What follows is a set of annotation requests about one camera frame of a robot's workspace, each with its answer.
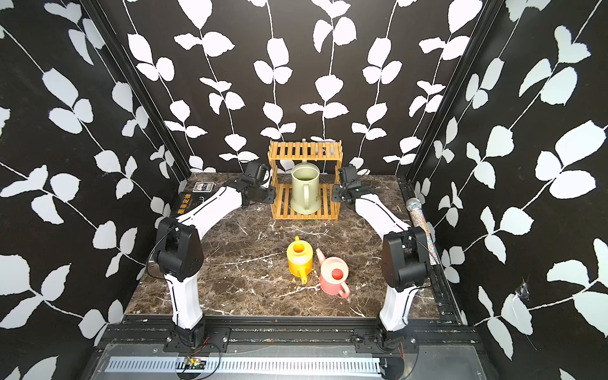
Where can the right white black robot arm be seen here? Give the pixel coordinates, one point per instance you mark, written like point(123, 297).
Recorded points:
point(405, 258)

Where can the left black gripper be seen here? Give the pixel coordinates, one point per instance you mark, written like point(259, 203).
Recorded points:
point(271, 195)

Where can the wooden slatted two-tier shelf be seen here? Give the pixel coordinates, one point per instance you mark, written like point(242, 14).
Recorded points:
point(313, 152)

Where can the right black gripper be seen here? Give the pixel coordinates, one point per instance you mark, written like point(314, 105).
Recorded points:
point(335, 194)

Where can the small circuit board with wires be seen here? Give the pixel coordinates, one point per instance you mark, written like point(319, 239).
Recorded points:
point(192, 364)

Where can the green metal watering can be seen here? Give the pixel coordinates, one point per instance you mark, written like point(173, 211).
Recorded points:
point(305, 188)

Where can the pink plastic watering can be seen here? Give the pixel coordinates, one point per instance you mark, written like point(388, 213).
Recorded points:
point(333, 275)

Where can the black book with gold text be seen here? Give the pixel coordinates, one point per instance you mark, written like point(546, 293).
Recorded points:
point(188, 201)

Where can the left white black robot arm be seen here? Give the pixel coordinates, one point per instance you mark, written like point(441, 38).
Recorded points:
point(179, 254)

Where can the yellow plastic watering can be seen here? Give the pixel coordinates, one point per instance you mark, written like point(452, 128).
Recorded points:
point(300, 259)

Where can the black front mounting rail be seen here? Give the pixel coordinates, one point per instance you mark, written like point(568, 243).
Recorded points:
point(365, 335)

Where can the small black white card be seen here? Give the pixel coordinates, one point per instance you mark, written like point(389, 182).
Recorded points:
point(203, 187)

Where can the white perforated rail strip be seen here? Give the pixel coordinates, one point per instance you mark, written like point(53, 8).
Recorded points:
point(248, 365)

